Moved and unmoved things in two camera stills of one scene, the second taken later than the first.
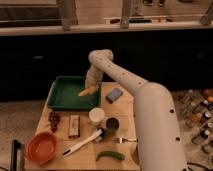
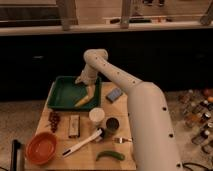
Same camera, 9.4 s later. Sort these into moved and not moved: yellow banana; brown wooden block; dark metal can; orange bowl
Moved: yellow banana
Not moved: brown wooden block; dark metal can; orange bowl
